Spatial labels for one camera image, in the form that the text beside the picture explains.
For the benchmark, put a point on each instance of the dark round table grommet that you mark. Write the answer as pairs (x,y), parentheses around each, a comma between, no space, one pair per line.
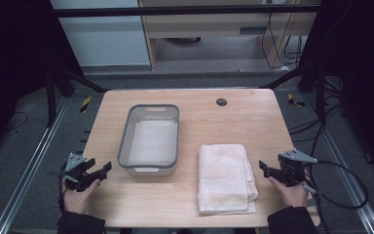
(221,102)

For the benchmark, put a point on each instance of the light wooden desk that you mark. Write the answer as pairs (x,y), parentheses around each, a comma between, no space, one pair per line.
(207,24)

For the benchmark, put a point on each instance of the white towel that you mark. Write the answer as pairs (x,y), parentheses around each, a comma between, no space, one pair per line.
(224,178)

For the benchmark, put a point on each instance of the yellow black tape marker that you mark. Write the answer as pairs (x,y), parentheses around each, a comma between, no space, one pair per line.
(293,100)
(85,104)

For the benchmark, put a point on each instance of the person's right hand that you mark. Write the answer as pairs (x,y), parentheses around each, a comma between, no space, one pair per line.
(292,195)

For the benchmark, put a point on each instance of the black curtain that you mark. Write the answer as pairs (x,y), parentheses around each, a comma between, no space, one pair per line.
(363,65)
(13,65)

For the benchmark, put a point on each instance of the white basin with grey rim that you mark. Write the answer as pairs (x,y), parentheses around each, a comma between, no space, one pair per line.
(152,143)

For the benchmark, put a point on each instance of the white cabinet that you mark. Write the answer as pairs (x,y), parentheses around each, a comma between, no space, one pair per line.
(104,35)

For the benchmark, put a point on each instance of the black horizontal frame bar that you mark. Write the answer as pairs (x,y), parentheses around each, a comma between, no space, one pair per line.
(175,10)

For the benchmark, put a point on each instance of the black metal stand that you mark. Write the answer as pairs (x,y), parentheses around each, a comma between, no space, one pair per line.
(320,97)
(50,97)

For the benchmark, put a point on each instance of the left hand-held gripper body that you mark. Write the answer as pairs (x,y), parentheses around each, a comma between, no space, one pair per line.
(75,162)

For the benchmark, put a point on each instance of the aluminium floor rail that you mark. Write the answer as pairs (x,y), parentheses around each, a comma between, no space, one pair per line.
(29,162)
(354,182)

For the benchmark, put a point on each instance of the person's left hand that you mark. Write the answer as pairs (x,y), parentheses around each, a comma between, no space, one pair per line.
(78,200)

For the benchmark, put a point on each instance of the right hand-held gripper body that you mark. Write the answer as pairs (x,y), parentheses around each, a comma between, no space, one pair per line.
(291,169)

